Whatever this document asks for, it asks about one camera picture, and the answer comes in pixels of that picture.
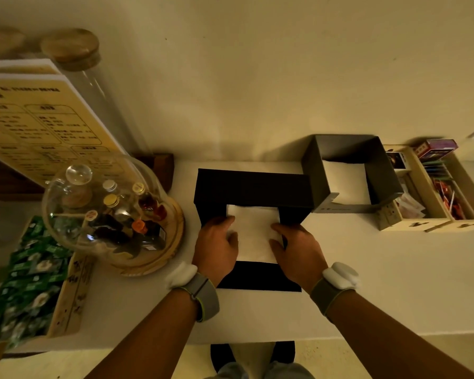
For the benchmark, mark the person's left black shoe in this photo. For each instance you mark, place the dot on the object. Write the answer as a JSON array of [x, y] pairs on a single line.
[[221, 355]]

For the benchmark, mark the spread of white napkins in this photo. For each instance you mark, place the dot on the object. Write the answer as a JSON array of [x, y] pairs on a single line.
[[254, 236]]

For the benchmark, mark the cluster of mini liquor bottles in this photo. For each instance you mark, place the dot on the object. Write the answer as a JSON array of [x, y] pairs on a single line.
[[110, 232]]

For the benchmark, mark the clear glass dome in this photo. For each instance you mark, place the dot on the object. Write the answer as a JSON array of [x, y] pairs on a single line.
[[63, 224]]

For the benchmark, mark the black paper box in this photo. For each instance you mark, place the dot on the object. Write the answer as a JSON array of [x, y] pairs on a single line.
[[253, 189]]

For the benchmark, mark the cork-topped glass jar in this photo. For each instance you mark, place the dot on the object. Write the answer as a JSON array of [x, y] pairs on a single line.
[[71, 47]]

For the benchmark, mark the grey paper box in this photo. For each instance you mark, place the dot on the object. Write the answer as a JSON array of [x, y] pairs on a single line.
[[383, 173]]

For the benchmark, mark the wooden tray printed side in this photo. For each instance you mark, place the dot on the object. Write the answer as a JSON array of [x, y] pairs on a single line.
[[75, 296]]

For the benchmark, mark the yellow printed menu board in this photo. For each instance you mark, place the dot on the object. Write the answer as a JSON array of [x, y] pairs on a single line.
[[35, 126]]

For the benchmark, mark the person's right hand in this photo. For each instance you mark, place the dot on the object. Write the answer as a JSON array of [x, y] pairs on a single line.
[[300, 256]]

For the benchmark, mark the pile of green packets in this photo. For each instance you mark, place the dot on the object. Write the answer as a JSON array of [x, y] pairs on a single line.
[[27, 288]]

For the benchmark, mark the person's right forearm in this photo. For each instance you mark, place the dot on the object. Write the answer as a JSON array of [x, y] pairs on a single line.
[[387, 339]]

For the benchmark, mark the dark brown wooden block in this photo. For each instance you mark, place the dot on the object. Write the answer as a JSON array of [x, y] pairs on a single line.
[[164, 169]]

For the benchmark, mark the white wrist tracker grey band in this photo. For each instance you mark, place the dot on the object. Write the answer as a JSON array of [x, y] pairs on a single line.
[[181, 274], [341, 274]]

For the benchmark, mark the person's right black shoe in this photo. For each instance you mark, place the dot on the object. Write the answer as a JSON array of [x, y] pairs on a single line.
[[284, 351]]

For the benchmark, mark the round wooden dome base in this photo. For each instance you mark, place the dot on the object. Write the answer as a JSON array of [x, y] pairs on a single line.
[[175, 232]]

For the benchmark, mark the person's black shoe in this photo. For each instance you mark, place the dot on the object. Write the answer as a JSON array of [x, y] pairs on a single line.
[[284, 351], [221, 355]]

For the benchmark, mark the person's grey trousers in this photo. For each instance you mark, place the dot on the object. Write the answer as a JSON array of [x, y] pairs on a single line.
[[229, 371]]

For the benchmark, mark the person's left hand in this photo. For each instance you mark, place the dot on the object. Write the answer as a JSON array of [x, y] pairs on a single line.
[[215, 252]]

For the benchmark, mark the person's left forearm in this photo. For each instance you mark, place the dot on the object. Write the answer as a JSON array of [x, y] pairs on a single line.
[[154, 343]]

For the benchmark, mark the small purple carton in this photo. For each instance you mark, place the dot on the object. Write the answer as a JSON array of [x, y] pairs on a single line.
[[438, 147]]

